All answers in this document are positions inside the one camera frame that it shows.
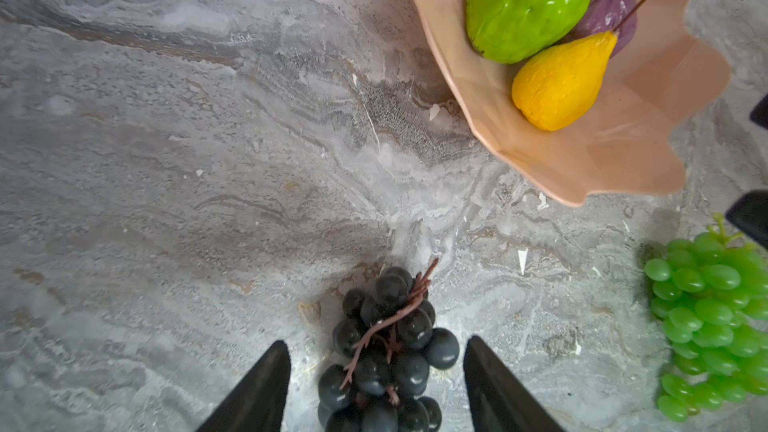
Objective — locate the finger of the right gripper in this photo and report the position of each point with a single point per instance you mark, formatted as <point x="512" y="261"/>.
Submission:
<point x="759" y="114"/>
<point x="749" y="214"/>

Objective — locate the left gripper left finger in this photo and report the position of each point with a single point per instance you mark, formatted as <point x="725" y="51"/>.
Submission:
<point x="258" y="401"/>

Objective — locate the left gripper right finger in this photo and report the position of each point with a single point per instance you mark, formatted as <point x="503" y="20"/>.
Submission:
<point x="498" y="400"/>

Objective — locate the green grape bunch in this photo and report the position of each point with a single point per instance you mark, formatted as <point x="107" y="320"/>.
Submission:
<point x="710" y="295"/>

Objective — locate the dark purple grape bunch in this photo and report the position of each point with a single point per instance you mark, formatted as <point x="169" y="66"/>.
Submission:
<point x="389" y="344"/>

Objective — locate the purple fake fruit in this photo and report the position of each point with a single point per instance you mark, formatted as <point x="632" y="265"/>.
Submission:
<point x="603" y="15"/>

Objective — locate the yellow fake pear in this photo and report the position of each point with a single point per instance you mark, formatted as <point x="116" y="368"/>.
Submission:
<point x="559" y="85"/>

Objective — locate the pink scalloped fruit bowl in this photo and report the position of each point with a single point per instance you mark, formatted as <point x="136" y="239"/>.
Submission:
<point x="661" y="79"/>

